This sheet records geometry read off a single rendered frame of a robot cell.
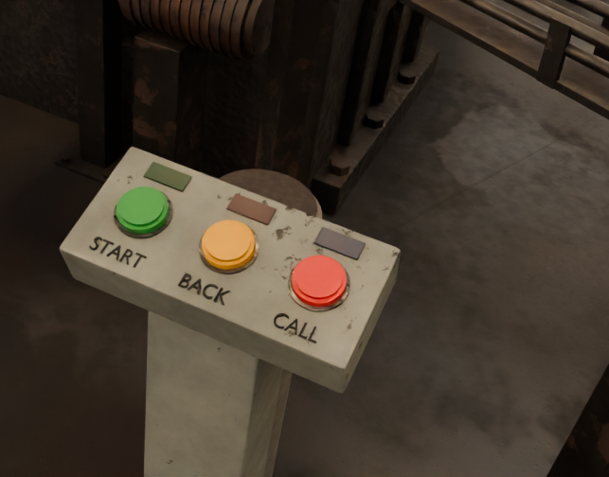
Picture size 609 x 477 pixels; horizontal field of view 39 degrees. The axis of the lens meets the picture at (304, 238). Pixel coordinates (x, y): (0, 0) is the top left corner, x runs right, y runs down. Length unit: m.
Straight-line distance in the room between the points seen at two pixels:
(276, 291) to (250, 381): 0.09
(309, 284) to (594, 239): 1.25
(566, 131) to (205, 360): 1.57
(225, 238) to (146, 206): 0.07
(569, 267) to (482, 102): 0.59
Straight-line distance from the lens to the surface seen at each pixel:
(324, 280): 0.62
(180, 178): 0.69
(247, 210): 0.67
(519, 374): 1.48
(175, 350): 0.71
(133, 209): 0.67
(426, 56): 2.15
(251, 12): 1.23
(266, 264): 0.64
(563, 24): 0.80
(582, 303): 1.66
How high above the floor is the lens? 1.03
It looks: 40 degrees down
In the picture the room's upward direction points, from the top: 10 degrees clockwise
